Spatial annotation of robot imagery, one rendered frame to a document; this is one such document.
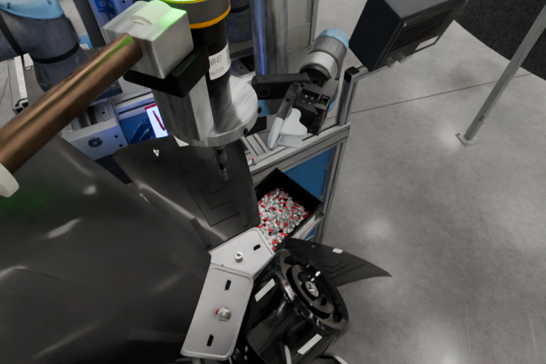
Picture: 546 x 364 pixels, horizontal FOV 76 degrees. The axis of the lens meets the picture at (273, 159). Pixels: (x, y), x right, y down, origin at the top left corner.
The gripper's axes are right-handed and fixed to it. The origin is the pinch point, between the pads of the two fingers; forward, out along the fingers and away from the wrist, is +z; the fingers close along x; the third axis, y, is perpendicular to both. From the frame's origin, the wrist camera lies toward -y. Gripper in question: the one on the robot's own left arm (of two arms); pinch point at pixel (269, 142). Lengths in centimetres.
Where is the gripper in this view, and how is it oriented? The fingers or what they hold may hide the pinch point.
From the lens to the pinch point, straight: 61.7
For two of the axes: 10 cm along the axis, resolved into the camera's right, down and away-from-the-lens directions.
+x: -1.0, 6.0, 8.0
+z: -3.7, 7.2, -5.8
